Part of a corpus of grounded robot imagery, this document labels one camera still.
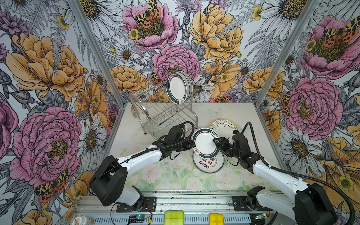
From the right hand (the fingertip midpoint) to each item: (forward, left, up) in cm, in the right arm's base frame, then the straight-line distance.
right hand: (214, 145), depth 85 cm
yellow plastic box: (-35, +4, -11) cm, 36 cm away
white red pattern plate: (-8, +3, -10) cm, 13 cm away
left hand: (-2, +12, +2) cm, 13 cm away
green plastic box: (-34, +24, -9) cm, 42 cm away
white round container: (-34, +64, 0) cm, 72 cm away
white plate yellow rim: (+18, -11, -8) cm, 23 cm away
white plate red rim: (-1, +6, 0) cm, 6 cm away
